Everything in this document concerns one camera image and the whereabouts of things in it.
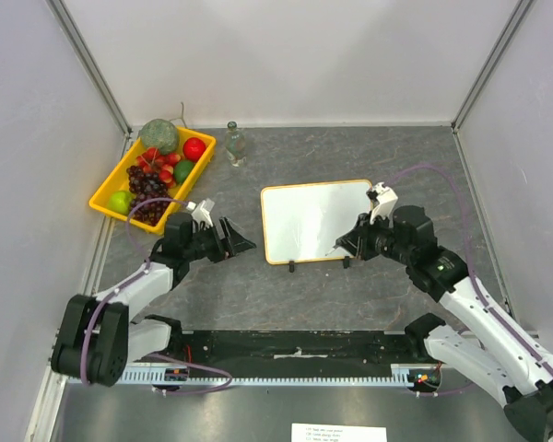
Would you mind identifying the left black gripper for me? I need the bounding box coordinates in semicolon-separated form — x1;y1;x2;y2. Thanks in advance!
183;216;255;263

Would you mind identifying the wood framed whiteboard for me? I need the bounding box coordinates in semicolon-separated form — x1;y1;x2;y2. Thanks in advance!
260;180;371;265

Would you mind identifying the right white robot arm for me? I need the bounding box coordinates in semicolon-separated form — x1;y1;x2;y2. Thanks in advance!
335;205;553;441

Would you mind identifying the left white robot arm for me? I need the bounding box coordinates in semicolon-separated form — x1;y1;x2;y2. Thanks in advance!
50;213;256;387

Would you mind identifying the dark green lime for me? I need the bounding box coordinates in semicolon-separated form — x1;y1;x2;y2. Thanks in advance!
173;159;195;184

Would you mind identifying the clear glass bottle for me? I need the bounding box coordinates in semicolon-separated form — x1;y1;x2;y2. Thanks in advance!
224;121;246;167

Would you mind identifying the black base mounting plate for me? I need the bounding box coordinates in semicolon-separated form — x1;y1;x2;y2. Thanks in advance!
161;330;433;365

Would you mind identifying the red apple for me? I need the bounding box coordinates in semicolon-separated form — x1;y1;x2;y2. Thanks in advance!
182;137;206;163

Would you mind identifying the purple grape bunch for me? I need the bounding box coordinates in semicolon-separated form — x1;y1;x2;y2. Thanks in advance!
126;166;170;226

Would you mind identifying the red strawberry cluster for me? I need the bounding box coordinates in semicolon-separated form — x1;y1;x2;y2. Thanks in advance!
136;147;182;188

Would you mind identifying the light green apple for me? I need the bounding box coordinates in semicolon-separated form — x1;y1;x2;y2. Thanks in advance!
106;191;134;215

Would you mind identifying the yellow plastic tray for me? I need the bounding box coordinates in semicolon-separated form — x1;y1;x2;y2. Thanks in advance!
88;127;217;235

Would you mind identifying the green melon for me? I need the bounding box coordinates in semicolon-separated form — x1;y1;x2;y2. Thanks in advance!
138;119;180;155

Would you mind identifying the white paper label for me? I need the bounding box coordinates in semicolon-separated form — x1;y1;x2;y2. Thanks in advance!
290;423;388;442

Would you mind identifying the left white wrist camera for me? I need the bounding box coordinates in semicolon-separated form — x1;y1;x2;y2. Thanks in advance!
185;199;215;229

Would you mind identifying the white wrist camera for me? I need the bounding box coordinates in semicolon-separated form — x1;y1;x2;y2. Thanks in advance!
366;181;398;225
185;199;215;229

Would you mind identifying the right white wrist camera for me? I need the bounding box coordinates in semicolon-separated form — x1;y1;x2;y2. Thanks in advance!
366;181;398;225

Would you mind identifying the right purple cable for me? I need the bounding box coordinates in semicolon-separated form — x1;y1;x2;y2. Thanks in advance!
386;164;553;438

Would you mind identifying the grey slotted cable duct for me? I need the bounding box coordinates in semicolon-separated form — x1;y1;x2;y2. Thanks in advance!
118;360;419;388

